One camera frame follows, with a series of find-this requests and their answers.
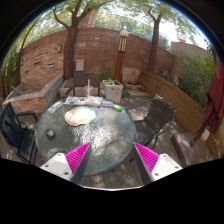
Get folded red patio umbrella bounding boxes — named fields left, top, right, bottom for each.
left=190, top=58, right=224, bottom=146

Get magazine on table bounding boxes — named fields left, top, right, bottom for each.
left=65, top=96, right=86, bottom=105

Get right tree trunk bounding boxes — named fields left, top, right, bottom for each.
left=147, top=8, right=162, bottom=73

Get black wicker chair right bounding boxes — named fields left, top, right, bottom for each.
left=127, top=99, right=174, bottom=146

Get left tree trunk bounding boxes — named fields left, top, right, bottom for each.
left=53, top=0, right=86, bottom=79

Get green bottle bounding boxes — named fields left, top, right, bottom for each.
left=112, top=104, right=123, bottom=112

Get black metal chair left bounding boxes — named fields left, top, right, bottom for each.
left=0, top=103, right=38, bottom=165

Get concrete umbrella base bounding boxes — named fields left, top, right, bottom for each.
left=171, top=132, right=212, bottom=168

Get open book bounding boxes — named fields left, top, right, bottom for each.
left=85, top=96, right=103, bottom=106

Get tree trunk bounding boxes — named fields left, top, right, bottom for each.
left=147, top=8, right=162, bottom=73
left=53, top=0, right=86, bottom=79

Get round glass patio table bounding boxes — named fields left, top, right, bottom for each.
left=35, top=100, right=136, bottom=176

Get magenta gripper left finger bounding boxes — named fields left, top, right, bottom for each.
left=40, top=142, right=93, bottom=185

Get white square planter box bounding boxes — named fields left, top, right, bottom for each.
left=102, top=80, right=123, bottom=103

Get dark wooden chair back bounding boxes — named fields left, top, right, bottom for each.
left=63, top=72, right=101, bottom=98

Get wooden lamp post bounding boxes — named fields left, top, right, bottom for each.
left=114, top=30, right=129, bottom=81

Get stone bench planter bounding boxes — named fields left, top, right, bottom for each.
left=3, top=75, right=64, bottom=113

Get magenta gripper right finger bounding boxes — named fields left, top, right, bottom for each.
left=132, top=142, right=183, bottom=186

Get round iridescent mouse pad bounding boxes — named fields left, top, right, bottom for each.
left=64, top=106, right=96, bottom=126

